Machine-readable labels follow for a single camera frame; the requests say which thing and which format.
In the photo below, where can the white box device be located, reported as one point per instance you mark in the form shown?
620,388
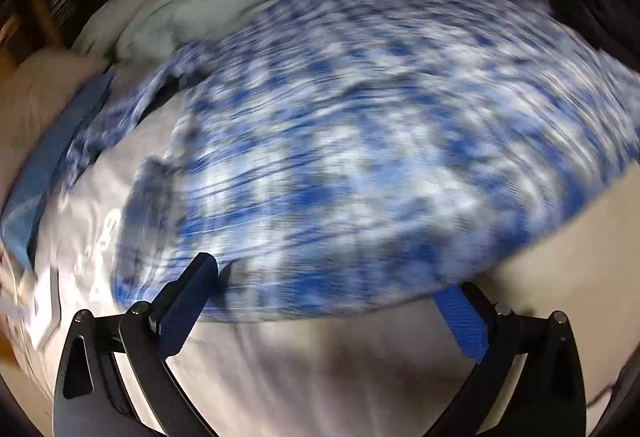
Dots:
42,297

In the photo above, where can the blue pillow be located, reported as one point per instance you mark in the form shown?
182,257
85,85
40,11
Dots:
45,152

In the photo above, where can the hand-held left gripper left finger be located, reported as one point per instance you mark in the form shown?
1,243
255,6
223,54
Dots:
185,312

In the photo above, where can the beige pillow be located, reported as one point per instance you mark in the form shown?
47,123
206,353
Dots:
35,87

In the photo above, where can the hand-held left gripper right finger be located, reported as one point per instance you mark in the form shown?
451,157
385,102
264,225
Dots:
465,322

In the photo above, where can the blue plaid shirt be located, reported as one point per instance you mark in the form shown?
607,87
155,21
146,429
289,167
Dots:
350,142

